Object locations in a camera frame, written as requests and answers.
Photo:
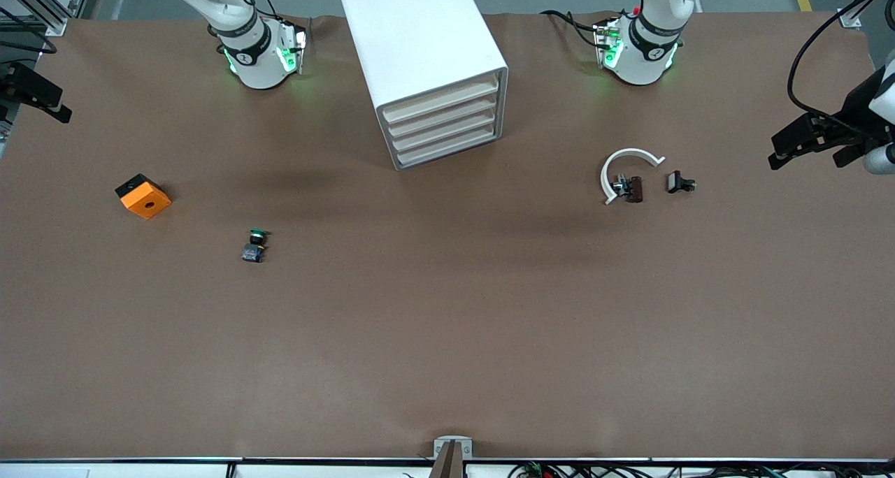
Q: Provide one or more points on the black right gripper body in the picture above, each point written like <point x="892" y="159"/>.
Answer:
<point x="21" y="81"/>

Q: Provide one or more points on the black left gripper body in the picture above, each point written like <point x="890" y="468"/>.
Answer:
<point x="854" y="105"/>

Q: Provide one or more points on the green push button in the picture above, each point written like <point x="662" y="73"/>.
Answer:
<point x="253" y="253"/>

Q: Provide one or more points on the white plastic drawer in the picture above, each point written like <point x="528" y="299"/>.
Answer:
<point x="440" y="119"/>
<point x="440" y="103"/>
<point x="440" y="147"/>
<point x="440" y="133"/>

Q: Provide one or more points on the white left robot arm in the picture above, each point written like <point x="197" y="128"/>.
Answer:
<point x="643" y="66"/>

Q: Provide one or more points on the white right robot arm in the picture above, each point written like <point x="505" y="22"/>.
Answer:
<point x="255" y="66"/>

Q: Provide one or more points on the white drawer cabinet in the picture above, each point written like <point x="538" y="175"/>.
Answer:
<point x="419" y="38"/>

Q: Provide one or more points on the small black component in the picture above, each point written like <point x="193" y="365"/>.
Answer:
<point x="675" y="182"/>

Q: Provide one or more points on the orange black block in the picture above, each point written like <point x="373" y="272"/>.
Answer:
<point x="147" y="202"/>

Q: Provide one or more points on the small brown metal component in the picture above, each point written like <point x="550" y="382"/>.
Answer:
<point x="635" y="189"/>

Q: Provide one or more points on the white curved plastic piece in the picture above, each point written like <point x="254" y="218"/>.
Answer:
<point x="605" y="177"/>

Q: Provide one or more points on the brown table mat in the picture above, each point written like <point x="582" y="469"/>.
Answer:
<point x="447" y="324"/>

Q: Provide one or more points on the aluminium frame profile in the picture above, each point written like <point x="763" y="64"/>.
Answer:
<point x="849" y="20"/>
<point x="56" y="25"/>

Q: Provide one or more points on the grey mount bracket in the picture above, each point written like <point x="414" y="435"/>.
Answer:
<point x="440" y="442"/>

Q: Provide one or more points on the brown support post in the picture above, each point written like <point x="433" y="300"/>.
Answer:
<point x="449" y="464"/>

